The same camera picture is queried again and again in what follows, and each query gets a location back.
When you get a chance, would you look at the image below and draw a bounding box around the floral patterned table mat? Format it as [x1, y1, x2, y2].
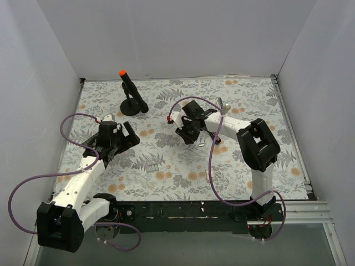
[53, 78, 307, 201]

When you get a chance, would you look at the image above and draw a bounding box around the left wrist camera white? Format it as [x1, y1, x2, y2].
[95, 114, 115, 123]

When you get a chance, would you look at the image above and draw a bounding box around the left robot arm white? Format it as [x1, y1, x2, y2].
[37, 115, 140, 253]

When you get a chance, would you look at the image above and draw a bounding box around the purple cable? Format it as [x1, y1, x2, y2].
[168, 96, 287, 242]
[7, 112, 142, 252]

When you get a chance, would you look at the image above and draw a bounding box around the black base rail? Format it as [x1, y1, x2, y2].
[100, 201, 283, 236]

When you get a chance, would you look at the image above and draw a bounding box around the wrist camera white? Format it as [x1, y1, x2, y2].
[95, 114, 115, 123]
[167, 111, 184, 129]

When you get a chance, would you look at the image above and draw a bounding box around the black microphone on stand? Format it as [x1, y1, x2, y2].
[119, 70, 149, 116]

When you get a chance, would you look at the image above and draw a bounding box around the black stapler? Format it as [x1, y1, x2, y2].
[207, 131, 221, 145]

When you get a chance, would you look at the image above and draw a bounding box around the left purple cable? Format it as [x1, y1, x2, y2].
[7, 112, 142, 252]

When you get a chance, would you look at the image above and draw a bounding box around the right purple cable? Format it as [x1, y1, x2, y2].
[168, 96, 287, 242]

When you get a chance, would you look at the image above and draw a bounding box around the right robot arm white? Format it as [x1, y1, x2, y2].
[167, 96, 281, 220]

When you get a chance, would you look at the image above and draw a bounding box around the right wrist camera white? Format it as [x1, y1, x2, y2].
[167, 111, 184, 129]

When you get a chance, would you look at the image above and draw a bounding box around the beige stapler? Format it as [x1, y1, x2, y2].
[216, 98, 231, 115]

